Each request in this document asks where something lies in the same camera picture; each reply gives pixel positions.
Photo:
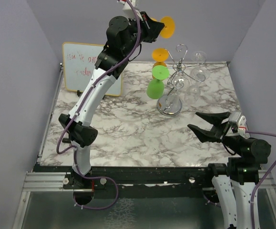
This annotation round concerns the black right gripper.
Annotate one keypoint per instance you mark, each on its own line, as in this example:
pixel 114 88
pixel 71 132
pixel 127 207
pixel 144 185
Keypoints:
pixel 218 131

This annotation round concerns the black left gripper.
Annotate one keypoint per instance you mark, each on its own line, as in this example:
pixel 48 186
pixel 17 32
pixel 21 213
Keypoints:
pixel 152 28

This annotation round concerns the orange plastic glass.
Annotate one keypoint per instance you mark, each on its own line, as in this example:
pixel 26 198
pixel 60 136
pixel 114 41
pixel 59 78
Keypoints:
pixel 160 55
pixel 169 26

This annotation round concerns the clear tall glass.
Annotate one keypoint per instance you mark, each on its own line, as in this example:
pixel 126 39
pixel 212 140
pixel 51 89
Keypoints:
pixel 173 104

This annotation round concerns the clear wine glass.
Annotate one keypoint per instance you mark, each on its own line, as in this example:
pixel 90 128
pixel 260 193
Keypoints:
pixel 193 92

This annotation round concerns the clear short glass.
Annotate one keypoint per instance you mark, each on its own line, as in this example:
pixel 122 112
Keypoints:
pixel 200 58

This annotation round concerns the green plastic wine glass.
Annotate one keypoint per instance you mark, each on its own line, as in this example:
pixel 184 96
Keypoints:
pixel 155 87

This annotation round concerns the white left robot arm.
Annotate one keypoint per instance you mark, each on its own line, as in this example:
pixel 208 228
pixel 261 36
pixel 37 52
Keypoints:
pixel 123 37

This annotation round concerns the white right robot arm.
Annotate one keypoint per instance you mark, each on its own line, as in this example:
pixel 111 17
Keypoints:
pixel 236 183

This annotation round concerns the chrome wine glass rack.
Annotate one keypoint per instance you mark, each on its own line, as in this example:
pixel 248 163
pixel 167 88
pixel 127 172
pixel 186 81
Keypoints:
pixel 180 68

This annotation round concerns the yellow framed whiteboard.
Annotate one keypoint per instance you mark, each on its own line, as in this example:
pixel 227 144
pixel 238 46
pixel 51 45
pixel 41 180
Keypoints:
pixel 79 62

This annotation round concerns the red marker pen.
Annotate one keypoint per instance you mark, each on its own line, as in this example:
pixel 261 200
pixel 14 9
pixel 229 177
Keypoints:
pixel 66 140

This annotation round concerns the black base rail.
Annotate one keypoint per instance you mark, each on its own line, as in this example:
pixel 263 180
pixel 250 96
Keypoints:
pixel 134 182

